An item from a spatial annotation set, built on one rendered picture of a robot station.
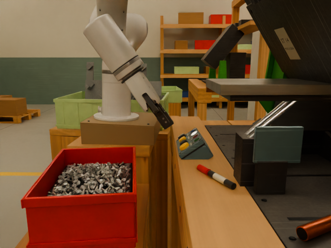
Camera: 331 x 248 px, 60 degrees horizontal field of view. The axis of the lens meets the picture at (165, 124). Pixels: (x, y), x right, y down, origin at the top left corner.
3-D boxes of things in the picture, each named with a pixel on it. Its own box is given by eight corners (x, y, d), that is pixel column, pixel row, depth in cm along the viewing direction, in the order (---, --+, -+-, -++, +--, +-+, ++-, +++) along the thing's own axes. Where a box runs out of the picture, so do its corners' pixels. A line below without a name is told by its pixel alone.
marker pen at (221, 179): (236, 189, 61) (237, 182, 61) (230, 191, 61) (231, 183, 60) (201, 169, 72) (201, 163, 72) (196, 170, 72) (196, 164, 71)
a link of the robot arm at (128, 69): (115, 73, 81) (121, 81, 82) (110, 74, 73) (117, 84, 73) (139, 55, 80) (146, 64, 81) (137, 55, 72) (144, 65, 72)
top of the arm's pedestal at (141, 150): (67, 155, 111) (66, 145, 110) (92, 134, 142) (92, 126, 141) (149, 157, 109) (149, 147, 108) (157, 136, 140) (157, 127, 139)
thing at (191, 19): (281, 108, 713) (289, 11, 663) (160, 108, 717) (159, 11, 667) (273, 105, 766) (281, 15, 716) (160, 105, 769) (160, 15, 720)
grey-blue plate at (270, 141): (252, 194, 59) (257, 128, 56) (249, 190, 61) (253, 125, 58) (298, 194, 59) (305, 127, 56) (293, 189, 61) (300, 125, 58)
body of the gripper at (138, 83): (121, 78, 82) (144, 109, 84) (115, 80, 72) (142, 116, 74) (143, 63, 81) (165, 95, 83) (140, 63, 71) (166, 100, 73)
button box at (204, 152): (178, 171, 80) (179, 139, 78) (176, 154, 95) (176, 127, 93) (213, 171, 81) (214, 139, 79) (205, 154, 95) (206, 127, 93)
